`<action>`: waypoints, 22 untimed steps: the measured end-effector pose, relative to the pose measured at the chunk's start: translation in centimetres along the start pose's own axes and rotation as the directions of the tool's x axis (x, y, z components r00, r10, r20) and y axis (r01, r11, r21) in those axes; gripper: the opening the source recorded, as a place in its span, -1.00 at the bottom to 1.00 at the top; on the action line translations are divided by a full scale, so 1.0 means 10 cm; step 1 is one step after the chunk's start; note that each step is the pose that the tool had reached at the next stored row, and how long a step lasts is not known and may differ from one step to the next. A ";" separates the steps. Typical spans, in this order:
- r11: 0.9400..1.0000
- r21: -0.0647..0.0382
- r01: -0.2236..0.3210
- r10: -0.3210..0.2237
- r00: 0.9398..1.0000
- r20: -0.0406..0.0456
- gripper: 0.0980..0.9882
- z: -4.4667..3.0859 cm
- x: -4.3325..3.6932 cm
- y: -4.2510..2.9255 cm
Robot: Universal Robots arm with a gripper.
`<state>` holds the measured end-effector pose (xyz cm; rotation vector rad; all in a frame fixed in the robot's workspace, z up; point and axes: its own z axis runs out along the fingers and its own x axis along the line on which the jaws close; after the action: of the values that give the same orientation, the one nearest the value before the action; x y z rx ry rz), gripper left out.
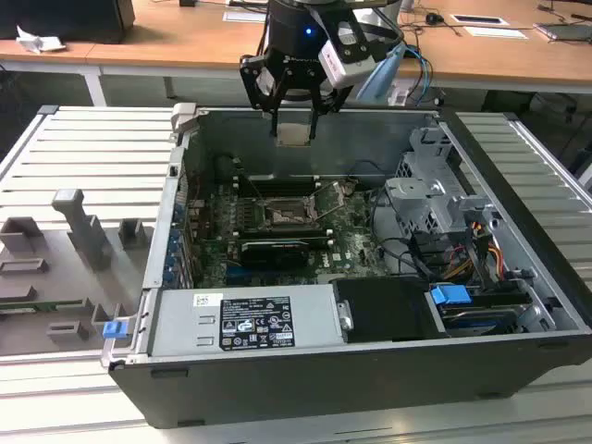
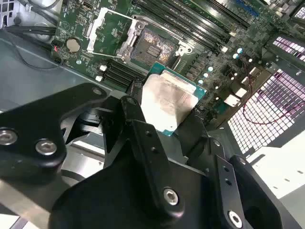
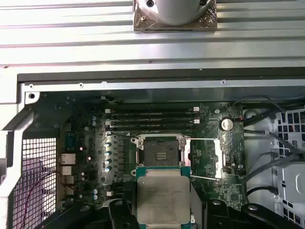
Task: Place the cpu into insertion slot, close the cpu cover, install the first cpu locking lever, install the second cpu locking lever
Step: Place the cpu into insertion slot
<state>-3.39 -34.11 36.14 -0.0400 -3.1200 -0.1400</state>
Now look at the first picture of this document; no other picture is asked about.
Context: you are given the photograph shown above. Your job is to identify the wooden office desk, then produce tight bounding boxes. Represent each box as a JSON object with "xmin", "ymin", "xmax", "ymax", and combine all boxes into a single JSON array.
[{"xmin": 0, "ymin": 0, "xmax": 592, "ymax": 108}]

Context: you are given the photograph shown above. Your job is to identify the white plug block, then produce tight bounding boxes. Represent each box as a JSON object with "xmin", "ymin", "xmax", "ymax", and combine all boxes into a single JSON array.
[{"xmin": 387, "ymin": 81, "xmax": 412, "ymax": 106}]

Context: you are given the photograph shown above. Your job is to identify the black internal cable bundle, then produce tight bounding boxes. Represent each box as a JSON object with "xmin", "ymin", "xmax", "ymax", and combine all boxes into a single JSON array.
[{"xmin": 368, "ymin": 159, "xmax": 434, "ymax": 281}]

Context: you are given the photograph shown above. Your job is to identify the grey case release handle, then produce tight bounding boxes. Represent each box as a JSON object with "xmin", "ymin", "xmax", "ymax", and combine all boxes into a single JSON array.
[{"xmin": 170, "ymin": 102, "xmax": 201, "ymax": 136}]

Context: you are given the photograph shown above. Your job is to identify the thin wire locking lever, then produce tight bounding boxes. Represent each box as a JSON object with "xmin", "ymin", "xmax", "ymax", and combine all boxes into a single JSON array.
[{"xmin": 249, "ymin": 179, "xmax": 270, "ymax": 207}]

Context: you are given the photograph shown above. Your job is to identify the blue disk carrier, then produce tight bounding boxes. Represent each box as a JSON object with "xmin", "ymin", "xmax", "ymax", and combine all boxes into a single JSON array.
[{"xmin": 428, "ymin": 283, "xmax": 472, "ymax": 307}]

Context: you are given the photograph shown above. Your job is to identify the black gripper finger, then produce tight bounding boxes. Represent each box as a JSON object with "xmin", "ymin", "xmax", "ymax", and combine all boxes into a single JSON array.
[
  {"xmin": 239, "ymin": 53, "xmax": 284, "ymax": 140},
  {"xmin": 308, "ymin": 79, "xmax": 352, "ymax": 142}
]

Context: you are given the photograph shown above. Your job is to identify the black plastic air shroud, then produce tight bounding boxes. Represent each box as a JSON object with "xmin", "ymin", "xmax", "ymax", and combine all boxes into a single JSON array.
[{"xmin": 332, "ymin": 277, "xmax": 448, "ymax": 344}]

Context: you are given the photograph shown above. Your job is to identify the crumpled white paper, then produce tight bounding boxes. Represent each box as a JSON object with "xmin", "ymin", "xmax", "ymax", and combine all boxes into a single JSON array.
[{"xmin": 16, "ymin": 25, "xmax": 67, "ymax": 55}]

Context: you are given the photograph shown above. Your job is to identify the blue case latch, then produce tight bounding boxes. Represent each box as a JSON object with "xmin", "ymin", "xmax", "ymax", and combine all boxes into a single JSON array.
[{"xmin": 102, "ymin": 319, "xmax": 129, "ymax": 341}]

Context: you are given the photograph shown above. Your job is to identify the black computer box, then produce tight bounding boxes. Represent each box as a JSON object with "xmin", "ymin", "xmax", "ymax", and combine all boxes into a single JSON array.
[{"xmin": 0, "ymin": 0, "xmax": 137, "ymax": 45}]

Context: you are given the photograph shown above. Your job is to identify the white desk cable tray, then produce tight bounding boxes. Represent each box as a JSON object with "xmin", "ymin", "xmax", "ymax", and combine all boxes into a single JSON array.
[
  {"xmin": 222, "ymin": 9, "xmax": 270, "ymax": 24},
  {"xmin": 450, "ymin": 13, "xmax": 506, "ymax": 27}
]

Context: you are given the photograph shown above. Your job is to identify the CPU socket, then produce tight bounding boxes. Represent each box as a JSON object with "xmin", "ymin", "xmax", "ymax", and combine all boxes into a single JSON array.
[{"xmin": 258, "ymin": 196, "xmax": 325, "ymax": 232}]

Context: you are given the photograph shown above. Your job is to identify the green RAM stick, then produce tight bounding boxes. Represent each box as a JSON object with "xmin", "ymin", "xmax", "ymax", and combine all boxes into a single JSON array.
[{"xmin": 0, "ymin": 299, "xmax": 87, "ymax": 316}]

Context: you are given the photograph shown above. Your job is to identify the black expansion card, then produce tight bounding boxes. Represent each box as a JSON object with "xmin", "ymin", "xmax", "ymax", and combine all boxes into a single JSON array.
[{"xmin": 239, "ymin": 239, "xmax": 310, "ymax": 272}]

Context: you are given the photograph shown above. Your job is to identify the square silver CPU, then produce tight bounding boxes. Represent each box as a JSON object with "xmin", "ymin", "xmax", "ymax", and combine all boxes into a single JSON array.
[{"xmin": 276, "ymin": 122, "xmax": 313, "ymax": 149}]

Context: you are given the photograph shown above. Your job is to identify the silver metal drive cage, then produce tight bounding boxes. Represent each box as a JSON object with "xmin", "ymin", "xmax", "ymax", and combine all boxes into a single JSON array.
[{"xmin": 383, "ymin": 127, "xmax": 501, "ymax": 242}]

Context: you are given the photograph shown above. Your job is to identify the black open PC case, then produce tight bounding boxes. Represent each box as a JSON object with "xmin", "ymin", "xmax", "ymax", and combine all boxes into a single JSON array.
[{"xmin": 101, "ymin": 102, "xmax": 592, "ymax": 429}]

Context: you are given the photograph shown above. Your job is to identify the green motherboard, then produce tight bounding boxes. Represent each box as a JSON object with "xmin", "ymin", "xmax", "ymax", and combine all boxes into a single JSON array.
[{"xmin": 184, "ymin": 178, "xmax": 394, "ymax": 288}]

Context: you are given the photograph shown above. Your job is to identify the grey closed laptop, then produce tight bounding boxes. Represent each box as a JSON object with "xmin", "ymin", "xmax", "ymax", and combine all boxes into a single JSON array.
[{"xmin": 533, "ymin": 20, "xmax": 592, "ymax": 45}]

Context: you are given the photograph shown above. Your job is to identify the blue cable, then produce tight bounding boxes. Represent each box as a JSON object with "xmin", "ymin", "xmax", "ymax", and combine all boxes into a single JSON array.
[{"xmin": 400, "ymin": 43, "xmax": 434, "ymax": 108}]

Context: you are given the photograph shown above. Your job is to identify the grey parts rack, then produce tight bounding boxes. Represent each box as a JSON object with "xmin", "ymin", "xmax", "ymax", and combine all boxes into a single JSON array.
[{"xmin": 0, "ymin": 188, "xmax": 156, "ymax": 357}]

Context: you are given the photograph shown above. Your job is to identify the orange yellow red wires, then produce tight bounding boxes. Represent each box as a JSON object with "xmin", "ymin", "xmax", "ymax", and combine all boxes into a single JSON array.
[{"xmin": 442, "ymin": 220, "xmax": 506, "ymax": 279}]

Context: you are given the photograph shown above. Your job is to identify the black RAM slot bank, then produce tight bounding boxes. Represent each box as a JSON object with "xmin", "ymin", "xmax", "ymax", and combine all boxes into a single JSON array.
[
  {"xmin": 236, "ymin": 174, "xmax": 326, "ymax": 199},
  {"xmin": 236, "ymin": 225, "xmax": 335, "ymax": 247}
]

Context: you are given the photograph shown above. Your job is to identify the grey power supply unit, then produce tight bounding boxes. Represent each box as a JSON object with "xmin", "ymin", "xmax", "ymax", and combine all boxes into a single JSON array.
[{"xmin": 150, "ymin": 284, "xmax": 348, "ymax": 357}]

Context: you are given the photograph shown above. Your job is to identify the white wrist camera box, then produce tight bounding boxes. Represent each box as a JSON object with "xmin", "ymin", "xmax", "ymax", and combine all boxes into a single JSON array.
[{"xmin": 318, "ymin": 20, "xmax": 374, "ymax": 90}]

